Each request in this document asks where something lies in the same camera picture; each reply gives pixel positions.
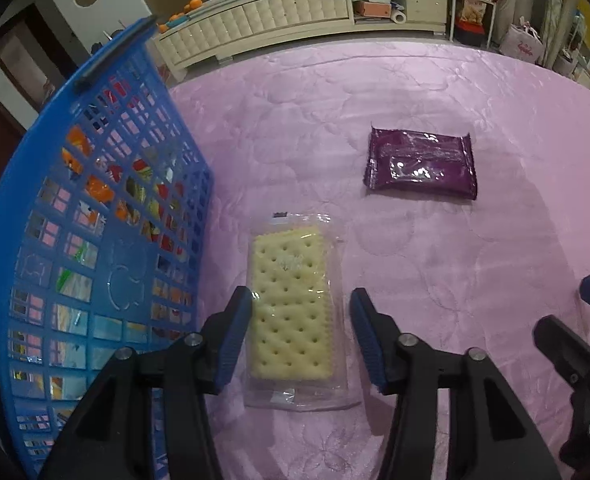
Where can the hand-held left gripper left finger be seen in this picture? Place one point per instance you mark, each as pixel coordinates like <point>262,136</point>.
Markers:
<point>232,345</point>

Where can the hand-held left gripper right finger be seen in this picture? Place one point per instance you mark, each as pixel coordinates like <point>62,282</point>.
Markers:
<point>370,345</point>

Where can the clear cracker packet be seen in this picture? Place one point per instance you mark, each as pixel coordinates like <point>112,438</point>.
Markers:
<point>290,310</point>

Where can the blue plastic mesh basket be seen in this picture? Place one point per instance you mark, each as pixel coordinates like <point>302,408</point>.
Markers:
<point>127,280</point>

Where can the purple snack packet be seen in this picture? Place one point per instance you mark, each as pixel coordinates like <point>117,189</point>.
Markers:
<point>420,170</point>

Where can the pink quilted blanket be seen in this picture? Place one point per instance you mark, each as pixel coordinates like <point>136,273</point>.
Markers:
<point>475,260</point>

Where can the white shopping bag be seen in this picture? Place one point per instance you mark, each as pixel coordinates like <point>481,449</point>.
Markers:
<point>522,45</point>

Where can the yellow panel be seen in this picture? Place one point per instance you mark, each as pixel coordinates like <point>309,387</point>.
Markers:
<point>587,22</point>

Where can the black bin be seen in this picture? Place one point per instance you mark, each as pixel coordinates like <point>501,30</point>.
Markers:
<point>470,34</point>

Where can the orange fruit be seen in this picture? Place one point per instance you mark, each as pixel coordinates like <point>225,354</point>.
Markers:
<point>162,28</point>
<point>176,17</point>
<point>194,5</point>

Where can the white paper roll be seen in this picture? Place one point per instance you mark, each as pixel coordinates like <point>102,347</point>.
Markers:
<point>398,16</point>

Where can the white padded low cabinet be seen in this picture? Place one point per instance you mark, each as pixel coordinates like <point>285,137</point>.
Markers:
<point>275,15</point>

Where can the orange pink box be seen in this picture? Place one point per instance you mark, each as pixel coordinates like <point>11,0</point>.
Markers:
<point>372,8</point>

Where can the white panel with round holes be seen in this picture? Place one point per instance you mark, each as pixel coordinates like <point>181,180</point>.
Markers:
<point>115,10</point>

